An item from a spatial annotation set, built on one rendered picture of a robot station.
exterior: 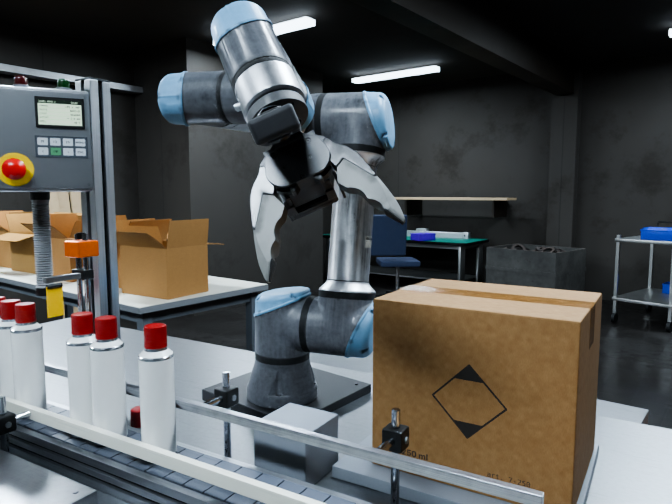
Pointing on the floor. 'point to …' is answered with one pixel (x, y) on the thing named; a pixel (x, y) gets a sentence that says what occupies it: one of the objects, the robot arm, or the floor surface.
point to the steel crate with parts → (536, 266)
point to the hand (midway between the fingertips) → (335, 252)
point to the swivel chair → (390, 246)
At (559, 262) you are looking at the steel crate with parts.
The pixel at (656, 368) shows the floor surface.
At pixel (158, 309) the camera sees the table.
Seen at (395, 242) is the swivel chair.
